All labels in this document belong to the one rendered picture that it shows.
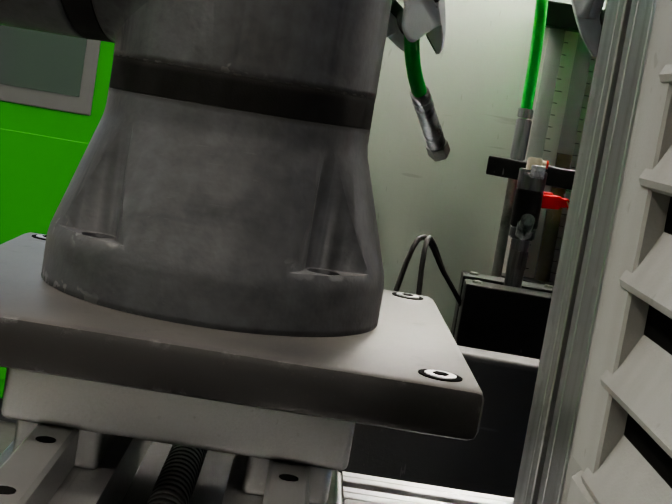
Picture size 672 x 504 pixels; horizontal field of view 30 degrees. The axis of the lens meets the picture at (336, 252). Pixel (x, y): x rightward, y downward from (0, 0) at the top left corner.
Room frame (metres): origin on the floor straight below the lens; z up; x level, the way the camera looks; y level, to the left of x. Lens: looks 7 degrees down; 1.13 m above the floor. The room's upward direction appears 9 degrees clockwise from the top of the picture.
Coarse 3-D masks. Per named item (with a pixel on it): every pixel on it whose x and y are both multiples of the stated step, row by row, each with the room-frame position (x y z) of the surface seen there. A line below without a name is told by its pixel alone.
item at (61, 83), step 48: (0, 48) 3.72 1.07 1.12; (48, 48) 3.70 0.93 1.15; (96, 48) 3.70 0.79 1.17; (0, 96) 3.72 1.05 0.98; (48, 96) 3.71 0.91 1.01; (96, 96) 3.70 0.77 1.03; (0, 144) 3.72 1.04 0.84; (48, 144) 3.71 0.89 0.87; (0, 192) 3.72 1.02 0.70; (48, 192) 3.70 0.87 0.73; (0, 240) 3.71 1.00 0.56; (0, 384) 3.71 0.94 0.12
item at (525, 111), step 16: (544, 0) 1.44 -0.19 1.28; (544, 16) 1.44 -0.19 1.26; (544, 32) 1.45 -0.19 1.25; (416, 48) 1.12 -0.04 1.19; (416, 64) 1.13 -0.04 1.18; (528, 64) 1.45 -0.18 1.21; (416, 80) 1.14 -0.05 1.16; (528, 80) 1.45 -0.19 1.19; (416, 96) 1.16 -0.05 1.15; (528, 96) 1.45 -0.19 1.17; (528, 112) 1.45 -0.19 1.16
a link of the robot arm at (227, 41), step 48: (96, 0) 0.53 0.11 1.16; (144, 0) 0.52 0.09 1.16; (192, 0) 0.50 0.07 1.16; (240, 0) 0.50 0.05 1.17; (288, 0) 0.50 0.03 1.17; (336, 0) 0.51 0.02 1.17; (384, 0) 0.54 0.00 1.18; (144, 48) 0.51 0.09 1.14; (192, 48) 0.50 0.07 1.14; (240, 48) 0.50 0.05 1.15; (288, 48) 0.50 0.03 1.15; (336, 48) 0.51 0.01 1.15
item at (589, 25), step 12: (576, 0) 0.96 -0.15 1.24; (588, 0) 0.93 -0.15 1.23; (600, 0) 0.96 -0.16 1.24; (576, 12) 0.96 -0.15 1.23; (588, 12) 0.95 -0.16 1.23; (588, 24) 0.96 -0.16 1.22; (600, 24) 0.96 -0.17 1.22; (588, 36) 0.96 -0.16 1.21; (600, 36) 0.96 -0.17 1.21; (588, 48) 0.96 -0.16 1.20
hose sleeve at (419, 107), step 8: (424, 96) 1.16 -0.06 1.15; (416, 104) 1.16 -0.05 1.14; (424, 104) 1.16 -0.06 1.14; (432, 104) 1.17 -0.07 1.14; (416, 112) 1.18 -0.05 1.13; (424, 112) 1.17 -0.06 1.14; (432, 112) 1.17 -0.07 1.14; (424, 120) 1.18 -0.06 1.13; (432, 120) 1.18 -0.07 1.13; (424, 128) 1.19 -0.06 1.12; (432, 128) 1.19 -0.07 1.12; (440, 128) 1.20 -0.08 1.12; (424, 136) 1.20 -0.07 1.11; (432, 136) 1.20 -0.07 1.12; (440, 136) 1.20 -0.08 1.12; (432, 144) 1.21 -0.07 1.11; (440, 144) 1.21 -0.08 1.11
